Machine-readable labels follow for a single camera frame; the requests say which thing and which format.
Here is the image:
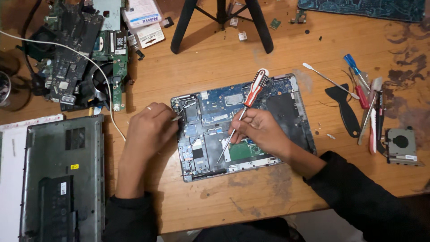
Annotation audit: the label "person's right hand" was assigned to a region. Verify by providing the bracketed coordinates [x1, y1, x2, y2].
[228, 108, 292, 158]

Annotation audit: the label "person's left hand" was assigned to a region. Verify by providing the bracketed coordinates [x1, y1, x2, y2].
[127, 102, 180, 158]

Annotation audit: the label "laptop chassis with motherboard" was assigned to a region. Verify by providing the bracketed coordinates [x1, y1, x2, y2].
[171, 73, 317, 183]

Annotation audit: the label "red and white screwdriver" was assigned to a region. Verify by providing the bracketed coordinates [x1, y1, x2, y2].
[217, 68, 269, 165]

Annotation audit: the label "white labelled card packet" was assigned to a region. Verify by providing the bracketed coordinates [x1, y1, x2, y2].
[134, 23, 166, 49]

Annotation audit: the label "black tripod stand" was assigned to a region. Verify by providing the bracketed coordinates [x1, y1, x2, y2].
[170, 0, 274, 54]

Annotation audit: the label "pile of circuit boards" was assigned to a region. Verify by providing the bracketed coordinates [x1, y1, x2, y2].
[20, 0, 135, 112]

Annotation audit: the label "grey laptop bottom cover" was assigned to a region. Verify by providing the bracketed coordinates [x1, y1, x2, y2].
[19, 114, 105, 242]

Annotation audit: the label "black laptop battery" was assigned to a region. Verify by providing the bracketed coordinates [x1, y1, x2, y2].
[38, 175, 78, 242]

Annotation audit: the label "small green circuit board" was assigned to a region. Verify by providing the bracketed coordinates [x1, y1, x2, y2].
[290, 9, 307, 25]

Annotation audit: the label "metal spudger tool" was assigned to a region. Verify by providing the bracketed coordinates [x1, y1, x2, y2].
[302, 63, 360, 100]

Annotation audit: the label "round dark container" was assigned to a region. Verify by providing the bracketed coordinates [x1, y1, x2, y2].
[0, 71, 12, 108]

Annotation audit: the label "black plastic pry tool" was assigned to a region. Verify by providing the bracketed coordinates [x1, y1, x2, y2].
[325, 83, 361, 138]

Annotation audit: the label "white paper sheet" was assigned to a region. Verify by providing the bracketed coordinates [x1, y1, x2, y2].
[0, 114, 64, 242]

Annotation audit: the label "red and white toothbrush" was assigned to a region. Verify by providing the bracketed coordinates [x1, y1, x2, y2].
[369, 77, 383, 154]

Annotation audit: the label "black tweezers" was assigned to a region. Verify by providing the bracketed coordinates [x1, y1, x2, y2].
[375, 91, 385, 142]

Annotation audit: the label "dark patterned mat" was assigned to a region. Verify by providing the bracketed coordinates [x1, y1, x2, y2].
[298, 0, 426, 23]

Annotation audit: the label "laptop cooling fan with heatsink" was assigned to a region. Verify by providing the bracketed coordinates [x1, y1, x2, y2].
[377, 126, 425, 166]

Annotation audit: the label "white cable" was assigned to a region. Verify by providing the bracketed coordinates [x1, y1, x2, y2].
[0, 30, 127, 142]

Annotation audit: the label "black cable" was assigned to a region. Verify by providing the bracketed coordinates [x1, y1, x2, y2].
[21, 0, 51, 96]

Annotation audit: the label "blue handled screwdriver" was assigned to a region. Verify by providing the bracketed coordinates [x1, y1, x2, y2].
[343, 54, 371, 91]

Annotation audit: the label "small red handled screwdriver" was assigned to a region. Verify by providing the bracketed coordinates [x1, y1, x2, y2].
[349, 67, 371, 110]

